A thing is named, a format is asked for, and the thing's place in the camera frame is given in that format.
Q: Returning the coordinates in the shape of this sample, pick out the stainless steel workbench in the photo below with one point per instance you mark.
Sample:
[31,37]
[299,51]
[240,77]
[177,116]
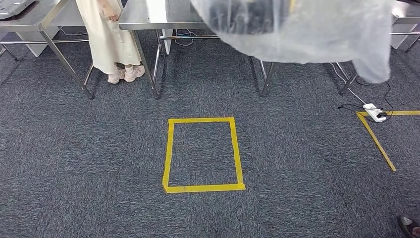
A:
[147,16]

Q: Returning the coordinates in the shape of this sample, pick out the grey sheet metal part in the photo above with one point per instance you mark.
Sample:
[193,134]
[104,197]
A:
[13,7]

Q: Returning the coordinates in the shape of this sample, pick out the yellow floor tape square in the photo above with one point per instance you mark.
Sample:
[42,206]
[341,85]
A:
[203,188]

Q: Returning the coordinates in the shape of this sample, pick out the person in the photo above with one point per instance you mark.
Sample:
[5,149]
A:
[108,42]

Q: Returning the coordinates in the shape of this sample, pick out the clear plastic bag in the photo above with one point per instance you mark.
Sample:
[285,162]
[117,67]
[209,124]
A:
[311,33]

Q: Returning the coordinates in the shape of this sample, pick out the person's hand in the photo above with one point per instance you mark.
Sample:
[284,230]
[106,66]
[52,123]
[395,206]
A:
[110,11]

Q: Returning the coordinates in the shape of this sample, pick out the white power strip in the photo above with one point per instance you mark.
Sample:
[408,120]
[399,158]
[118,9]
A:
[374,112]

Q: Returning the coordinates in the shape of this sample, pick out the white cabinet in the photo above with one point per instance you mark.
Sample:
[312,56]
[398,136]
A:
[398,41]
[36,41]

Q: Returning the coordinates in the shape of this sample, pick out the stainless steel table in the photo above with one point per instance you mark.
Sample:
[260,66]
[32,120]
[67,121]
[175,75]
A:
[405,21]
[46,16]

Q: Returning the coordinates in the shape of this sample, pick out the person's dark shoe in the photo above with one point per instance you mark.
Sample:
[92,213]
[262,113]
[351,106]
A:
[410,226]

